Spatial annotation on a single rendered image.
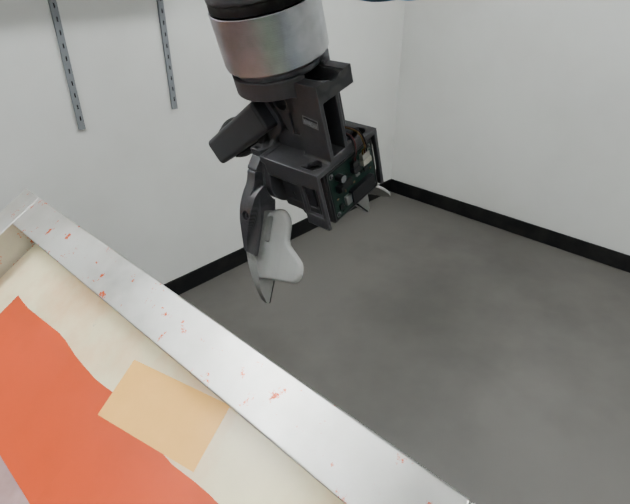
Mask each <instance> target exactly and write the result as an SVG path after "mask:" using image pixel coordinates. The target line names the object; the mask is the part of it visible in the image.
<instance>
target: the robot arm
mask: <svg viewBox="0 0 630 504"><path fill-rule="evenodd" d="M204 1H205V3H206V5H207V9H208V16H209V19H210V22H211V25H212V28H213V31H214V34H215V37H216V40H217V43H218V46H219V49H220V52H221V55H222V58H223V61H224V64H225V67H226V69H227V70H228V72H229V73H230V74H232V77H233V80H234V83H235V86H236V89H237V92H238V94H239V95H240V96H241V97H242V98H244V99H246V100H249V101H251V102H250V103H249V104H248V105H247V106H246V107H245V108H244V109H243V110H242V111H241V112H240V113H239V114H237V115H236V116H235V117H231V118H229V119H228V120H226V121H225V122H224V123H223V124H222V126H221V128H220V130H219V132H218V133H217V134H216V135H215V136H214V137H213V138H212V139H211V140H210V141H209V146H210V148H211V149H212V151H213V152H214V154H215V155H216V157H217V158H218V160H219V161H220V162H221V163H226V162H227V161H229V160H230V159H232V158H234V157H235V156H236V158H237V157H246V156H248V155H250V154H252V156H251V159H250V161H249V164H248V168H249V169H248V170H247V181H246V185H245V188H244V190H243V194H242V198H241V203H240V225H241V232H242V239H243V246H244V249H245V251H246V253H247V259H248V264H249V268H250V272H251V275H252V278H253V281H254V284H255V287H256V289H257V291H258V293H259V295H260V297H261V299H262V300H263V301H264V302H265V303H271V298H272V292H273V287H274V282H275V281H274V280H278V281H283V282H288V283H298V282H299V281H300V280H301V279H302V276H303V270H304V267H303V263H302V261H301V259H300V258H299V256H298V255H297V253H296V252H295V251H294V249H293V248H292V246H291V242H290V238H291V231H292V220H291V217H290V215H289V213H288V212H287V211H286V210H284V209H277V210H275V199H274V198H272V197H271V196H273V197H275V198H278V199H280V200H287V202H288V203H289V204H291V205H293V206H296V207H298V208H301V209H303V210H304V212H305V213H306V214H307V218H308V221H309V222H310V223H312V224H314V225H317V226H319V227H321V228H324V229H326V230H328V231H330V230H332V226H331V222H333V223H336V222H338V221H339V220H340V219H341V218H342V217H343V216H344V215H345V214H346V213H348V212H349V211H350V210H351V209H352V208H353V207H354V206H356V207H358V208H360V209H361V210H363V211H366V212H368V211H369V209H370V207H369V199H368V194H372V195H378V196H384V197H390V192H389V191H388V190H387V189H385V188H384V187H382V186H379V185H378V183H380V184H382V183H383V182H384V180H383V173H382V166H381V158H380V151H379V144H378V137H377V130H376V128H375V127H371V126H367V125H363V124H359V123H355V122H351V121H347V120H345V116H344V111H343V105H342V100H341V94H340V92H341V91H342V90H343V89H345V88H346V87H347V86H349V85H350V84H352V83H353V76H352V70H351V64H350V63H345V62H339V61H333V60H330V56H329V50H328V45H329V38H328V33H327V27H326V22H325V16H324V11H323V5H322V0H204ZM372 145H373V149H372ZM373 151H374V155H373ZM374 157H375V162H374ZM375 164H376V169H375Z"/></svg>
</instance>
